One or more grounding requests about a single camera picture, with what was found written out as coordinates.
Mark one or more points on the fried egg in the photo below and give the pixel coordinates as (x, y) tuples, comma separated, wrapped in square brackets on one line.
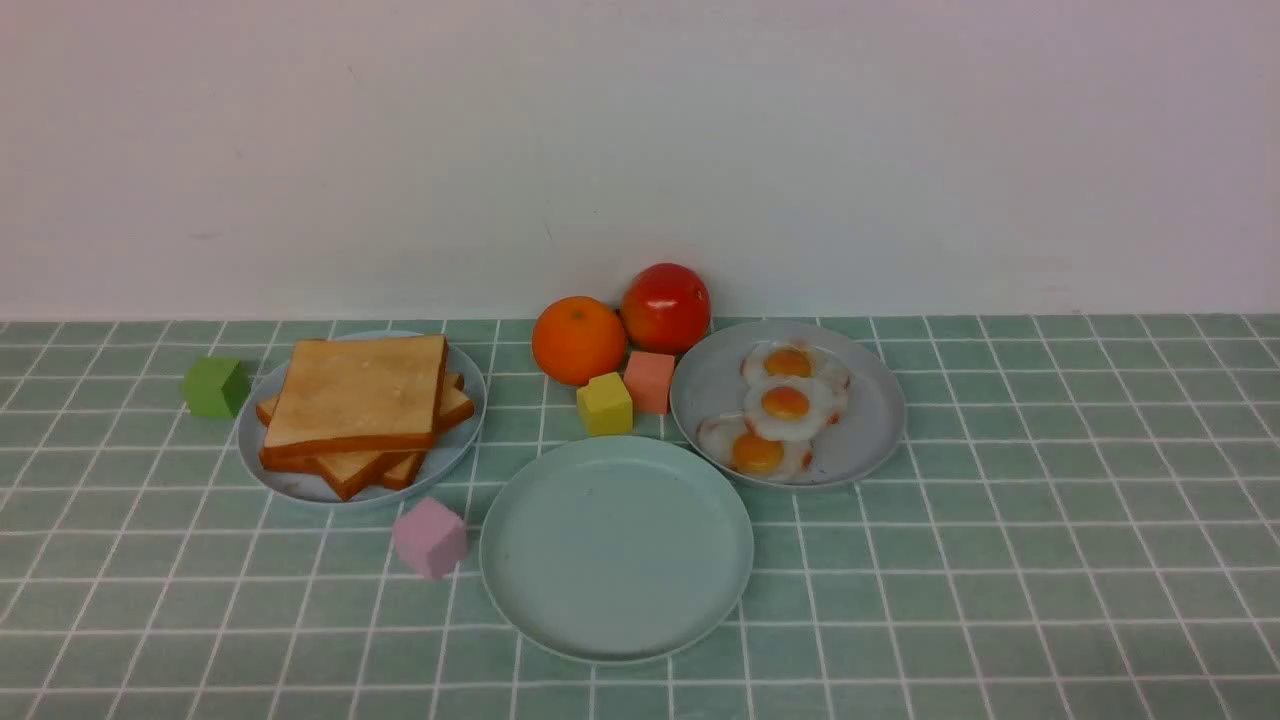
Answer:
[(792, 409), (788, 359), (728, 440)]

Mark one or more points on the salmon foam cube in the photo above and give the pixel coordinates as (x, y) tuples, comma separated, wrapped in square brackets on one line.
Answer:
[(647, 378)]

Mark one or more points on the yellow foam cube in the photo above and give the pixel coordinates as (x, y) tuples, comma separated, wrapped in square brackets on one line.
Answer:
[(605, 406)]

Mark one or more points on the red tomato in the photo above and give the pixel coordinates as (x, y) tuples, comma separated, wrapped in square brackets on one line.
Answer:
[(666, 309)]

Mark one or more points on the orange fruit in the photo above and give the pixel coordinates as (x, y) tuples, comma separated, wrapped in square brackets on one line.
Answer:
[(577, 339)]

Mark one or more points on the grey egg plate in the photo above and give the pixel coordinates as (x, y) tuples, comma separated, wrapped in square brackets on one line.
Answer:
[(707, 382)]

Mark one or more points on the green centre plate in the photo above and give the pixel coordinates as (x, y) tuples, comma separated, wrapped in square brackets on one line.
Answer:
[(616, 550)]

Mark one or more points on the light blue bread plate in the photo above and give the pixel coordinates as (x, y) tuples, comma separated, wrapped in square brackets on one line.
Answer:
[(257, 413)]

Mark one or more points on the pink foam cube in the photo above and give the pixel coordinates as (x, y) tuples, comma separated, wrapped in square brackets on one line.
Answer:
[(431, 538)]

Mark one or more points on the green foam cube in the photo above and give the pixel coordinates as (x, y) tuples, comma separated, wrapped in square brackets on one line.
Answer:
[(216, 387)]

